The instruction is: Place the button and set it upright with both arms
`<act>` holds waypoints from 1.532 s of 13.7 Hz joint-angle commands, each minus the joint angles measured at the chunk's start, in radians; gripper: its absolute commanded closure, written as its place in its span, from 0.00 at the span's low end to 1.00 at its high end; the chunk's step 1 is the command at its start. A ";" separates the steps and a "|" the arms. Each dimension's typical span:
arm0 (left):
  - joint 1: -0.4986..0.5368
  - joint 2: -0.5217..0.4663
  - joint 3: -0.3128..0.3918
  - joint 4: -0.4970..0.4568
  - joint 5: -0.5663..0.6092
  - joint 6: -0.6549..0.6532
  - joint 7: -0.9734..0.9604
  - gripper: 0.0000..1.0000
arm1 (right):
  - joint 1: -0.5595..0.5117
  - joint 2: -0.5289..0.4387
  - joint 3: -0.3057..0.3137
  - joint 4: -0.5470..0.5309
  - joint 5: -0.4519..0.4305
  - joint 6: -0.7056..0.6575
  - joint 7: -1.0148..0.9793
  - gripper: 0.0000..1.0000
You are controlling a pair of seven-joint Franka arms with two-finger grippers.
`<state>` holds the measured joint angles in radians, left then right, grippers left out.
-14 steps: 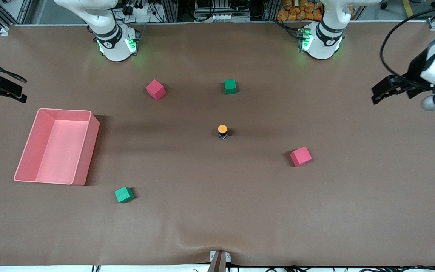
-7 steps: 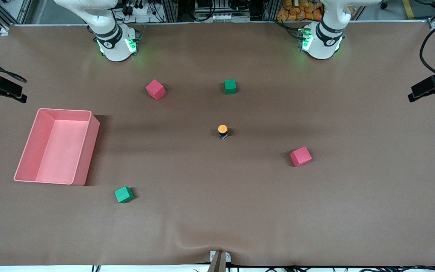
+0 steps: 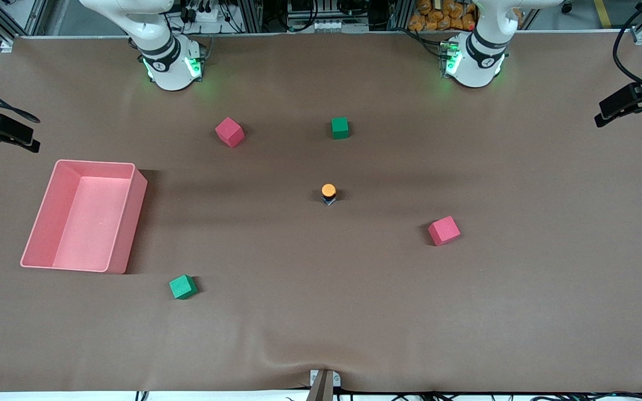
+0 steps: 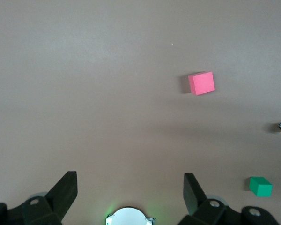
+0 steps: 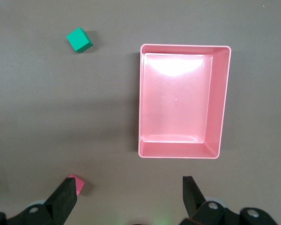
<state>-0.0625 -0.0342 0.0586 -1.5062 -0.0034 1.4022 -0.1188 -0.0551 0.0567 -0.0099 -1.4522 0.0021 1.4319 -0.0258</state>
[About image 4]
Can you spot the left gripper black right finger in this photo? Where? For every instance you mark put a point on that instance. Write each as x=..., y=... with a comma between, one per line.
x=213, y=213

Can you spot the brown table mat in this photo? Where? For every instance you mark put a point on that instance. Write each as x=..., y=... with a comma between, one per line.
x=84, y=93

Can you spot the pink foam cube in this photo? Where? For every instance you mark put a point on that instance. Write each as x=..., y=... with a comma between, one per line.
x=201, y=83

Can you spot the green foam cube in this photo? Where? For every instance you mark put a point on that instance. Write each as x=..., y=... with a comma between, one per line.
x=261, y=187

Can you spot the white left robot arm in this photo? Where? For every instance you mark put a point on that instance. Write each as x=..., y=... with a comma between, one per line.
x=128, y=216

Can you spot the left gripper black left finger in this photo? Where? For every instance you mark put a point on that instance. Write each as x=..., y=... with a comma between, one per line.
x=37, y=211

